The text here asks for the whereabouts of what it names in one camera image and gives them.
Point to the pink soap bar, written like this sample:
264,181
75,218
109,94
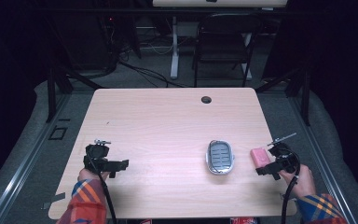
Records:
260,157

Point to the person's left hand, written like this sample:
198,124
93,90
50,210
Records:
88,175

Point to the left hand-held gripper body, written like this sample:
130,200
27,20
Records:
97,151

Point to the person's right hand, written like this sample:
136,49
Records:
304,183

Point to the aluminium floor rail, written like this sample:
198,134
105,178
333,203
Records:
21,168
323,168

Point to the white desk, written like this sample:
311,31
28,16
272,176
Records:
174,46

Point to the red packet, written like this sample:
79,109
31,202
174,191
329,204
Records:
243,220

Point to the black metal stand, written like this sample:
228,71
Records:
306,99
51,93

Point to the grey tape strip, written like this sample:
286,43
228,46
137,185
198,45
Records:
54,199

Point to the grey oval soap dish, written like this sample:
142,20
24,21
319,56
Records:
219,157

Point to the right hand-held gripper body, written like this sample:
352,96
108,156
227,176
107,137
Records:
286,158

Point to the black folding chair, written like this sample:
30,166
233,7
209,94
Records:
227,34

